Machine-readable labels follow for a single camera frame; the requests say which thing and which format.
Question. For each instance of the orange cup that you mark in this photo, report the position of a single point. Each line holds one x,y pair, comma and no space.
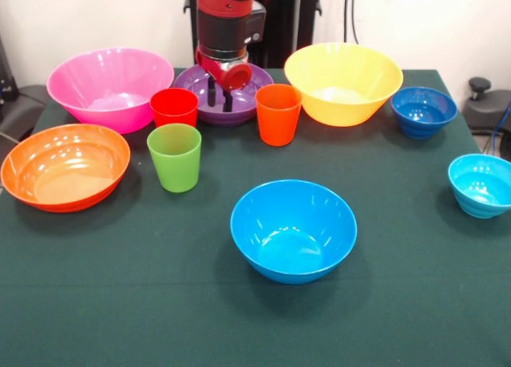
277,115

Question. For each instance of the red cup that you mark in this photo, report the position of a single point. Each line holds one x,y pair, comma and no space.
174,105

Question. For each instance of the orange bowl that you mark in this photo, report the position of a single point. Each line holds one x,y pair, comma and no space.
64,171

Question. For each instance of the dark green tablecloth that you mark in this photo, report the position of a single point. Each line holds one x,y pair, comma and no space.
120,303

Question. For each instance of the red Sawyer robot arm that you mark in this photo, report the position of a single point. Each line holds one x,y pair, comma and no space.
223,4

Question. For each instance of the sky blue bowl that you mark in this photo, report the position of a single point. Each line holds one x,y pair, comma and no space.
303,243

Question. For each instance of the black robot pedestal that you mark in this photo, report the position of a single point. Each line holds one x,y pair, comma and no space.
287,24

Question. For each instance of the large pink bowl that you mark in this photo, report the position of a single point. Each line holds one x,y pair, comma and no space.
108,91

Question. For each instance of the black stand base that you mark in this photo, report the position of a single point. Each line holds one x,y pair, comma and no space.
16,111
487,103

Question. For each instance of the green cup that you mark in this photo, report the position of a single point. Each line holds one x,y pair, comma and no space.
175,163

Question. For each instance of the purple bowl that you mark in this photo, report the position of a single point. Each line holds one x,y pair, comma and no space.
251,95

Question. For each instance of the large yellow bowl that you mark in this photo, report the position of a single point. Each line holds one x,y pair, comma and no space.
343,88

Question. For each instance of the small dark blue bowl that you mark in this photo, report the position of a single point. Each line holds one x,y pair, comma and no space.
423,111

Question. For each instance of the small cyan ribbed bowl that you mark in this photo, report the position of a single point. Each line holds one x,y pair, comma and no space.
481,187

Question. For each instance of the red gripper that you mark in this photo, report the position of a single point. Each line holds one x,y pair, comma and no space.
227,73

